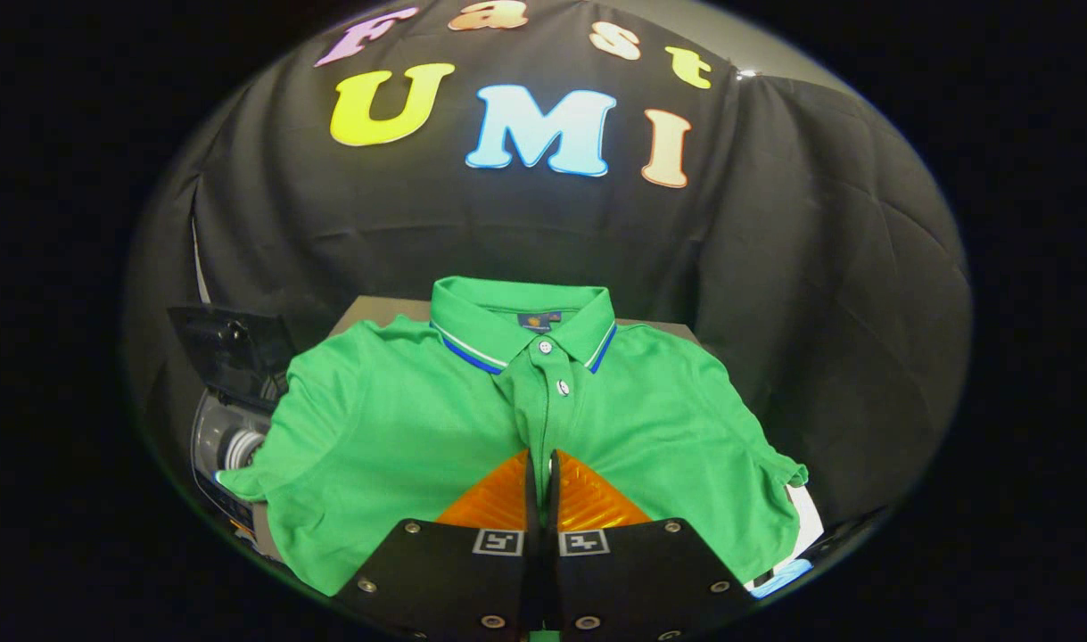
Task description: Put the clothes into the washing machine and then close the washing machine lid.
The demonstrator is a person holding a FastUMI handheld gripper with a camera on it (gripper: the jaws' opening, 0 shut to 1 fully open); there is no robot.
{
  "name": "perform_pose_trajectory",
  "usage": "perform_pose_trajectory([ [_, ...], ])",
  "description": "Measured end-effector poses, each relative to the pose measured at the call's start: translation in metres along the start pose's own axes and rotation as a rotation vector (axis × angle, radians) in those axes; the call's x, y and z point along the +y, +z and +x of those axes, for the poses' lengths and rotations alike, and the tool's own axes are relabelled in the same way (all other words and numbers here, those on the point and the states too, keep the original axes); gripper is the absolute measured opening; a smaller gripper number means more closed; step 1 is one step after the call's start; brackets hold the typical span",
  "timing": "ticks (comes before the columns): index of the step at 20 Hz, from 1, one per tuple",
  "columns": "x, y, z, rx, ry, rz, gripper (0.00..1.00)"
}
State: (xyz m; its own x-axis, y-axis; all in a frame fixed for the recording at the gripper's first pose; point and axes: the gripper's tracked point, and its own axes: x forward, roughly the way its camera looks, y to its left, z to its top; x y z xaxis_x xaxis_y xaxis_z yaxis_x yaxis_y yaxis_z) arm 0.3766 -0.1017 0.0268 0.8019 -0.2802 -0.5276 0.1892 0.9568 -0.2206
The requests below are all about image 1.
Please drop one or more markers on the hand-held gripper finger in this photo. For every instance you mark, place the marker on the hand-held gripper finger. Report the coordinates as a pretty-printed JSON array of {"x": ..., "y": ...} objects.
[
  {"x": 553, "y": 504},
  {"x": 533, "y": 504}
]

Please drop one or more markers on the green polo shirt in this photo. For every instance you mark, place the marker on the green polo shirt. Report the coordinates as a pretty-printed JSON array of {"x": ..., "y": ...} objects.
[{"x": 391, "y": 428}]

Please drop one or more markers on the dark washing machine lid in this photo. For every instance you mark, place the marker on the dark washing machine lid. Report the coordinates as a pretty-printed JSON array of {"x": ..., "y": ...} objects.
[{"x": 231, "y": 352}]

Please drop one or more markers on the beige cabinet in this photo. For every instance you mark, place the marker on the beige cabinet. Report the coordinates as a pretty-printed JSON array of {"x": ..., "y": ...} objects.
[{"x": 378, "y": 310}]

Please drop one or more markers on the black backdrop cloth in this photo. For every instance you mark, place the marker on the black backdrop cloth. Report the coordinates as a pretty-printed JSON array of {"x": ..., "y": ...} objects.
[{"x": 329, "y": 223}]

